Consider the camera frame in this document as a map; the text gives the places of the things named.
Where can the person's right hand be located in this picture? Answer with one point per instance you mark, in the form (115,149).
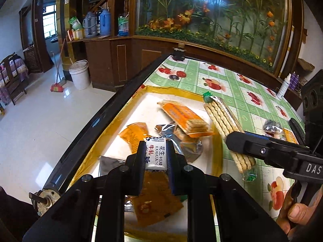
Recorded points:
(300,213)

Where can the white foam box yellow tape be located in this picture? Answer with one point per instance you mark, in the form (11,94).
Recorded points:
(141,108)

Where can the glass flower display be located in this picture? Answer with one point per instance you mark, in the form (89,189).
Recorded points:
(214,17)

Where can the white spray bottle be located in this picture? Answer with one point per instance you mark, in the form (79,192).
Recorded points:
(282,88)

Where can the dark wooden chair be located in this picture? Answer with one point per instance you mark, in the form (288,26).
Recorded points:
(14,65)

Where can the yellow snack packet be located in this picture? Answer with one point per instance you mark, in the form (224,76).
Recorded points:
(290,136)

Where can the small orange snack packet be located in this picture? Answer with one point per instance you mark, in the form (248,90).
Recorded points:
(132,133)

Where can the window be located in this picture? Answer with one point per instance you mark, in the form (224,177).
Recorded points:
(49,22)

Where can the brown woven basket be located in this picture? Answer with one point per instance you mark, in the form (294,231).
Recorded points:
(32,60)

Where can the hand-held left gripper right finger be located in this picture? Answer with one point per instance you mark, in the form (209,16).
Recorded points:
(170,181)

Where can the grey thermos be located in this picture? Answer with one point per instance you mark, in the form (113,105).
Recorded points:
(89,25)

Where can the dark silver foil packet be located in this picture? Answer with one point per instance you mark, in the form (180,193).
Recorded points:
(111,163)

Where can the wooden cabinet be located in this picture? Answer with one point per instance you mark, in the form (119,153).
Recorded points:
(106,60)

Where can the small dark jar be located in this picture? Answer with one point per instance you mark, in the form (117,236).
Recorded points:
(178,55)

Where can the large orange cracker packet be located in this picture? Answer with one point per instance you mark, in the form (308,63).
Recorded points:
(181,114)

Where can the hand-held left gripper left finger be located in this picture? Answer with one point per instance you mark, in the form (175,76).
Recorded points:
(137,171)

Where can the purple spray can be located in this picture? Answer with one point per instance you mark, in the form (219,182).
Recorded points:
(296,82)
(291,82)

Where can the white plastic bucket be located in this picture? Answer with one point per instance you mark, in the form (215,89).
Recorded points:
(80,77)

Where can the blue thermos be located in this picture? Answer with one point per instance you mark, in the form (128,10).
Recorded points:
(104,22)

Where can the clear cracker packet green ends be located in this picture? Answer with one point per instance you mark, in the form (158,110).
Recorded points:
(222,121)

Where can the small white candy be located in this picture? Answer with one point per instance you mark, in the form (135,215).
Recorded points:
(155,153)

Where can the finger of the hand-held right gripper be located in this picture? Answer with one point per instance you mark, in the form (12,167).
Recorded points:
(242,142)
(265,136)

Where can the green white bag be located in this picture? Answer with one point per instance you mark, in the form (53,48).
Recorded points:
(75,24)

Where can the orange packet round brown logo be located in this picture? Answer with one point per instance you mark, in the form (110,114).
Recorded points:
(151,201)

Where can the brown rock ornament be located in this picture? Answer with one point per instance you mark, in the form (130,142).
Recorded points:
(305,65)

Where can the orange box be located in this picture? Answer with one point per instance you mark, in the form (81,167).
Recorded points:
(77,34)

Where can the checked purple cloth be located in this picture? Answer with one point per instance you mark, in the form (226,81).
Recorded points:
(21,69)

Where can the black glasses case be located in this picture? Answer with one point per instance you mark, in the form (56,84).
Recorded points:
(296,128)

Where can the red broom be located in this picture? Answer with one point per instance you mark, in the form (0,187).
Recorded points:
(57,88)

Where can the small dark round cap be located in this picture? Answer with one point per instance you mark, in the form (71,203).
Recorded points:
(173,77)

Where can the clear packet of dark seeds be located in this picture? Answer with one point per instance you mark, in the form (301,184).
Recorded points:
(271,127)

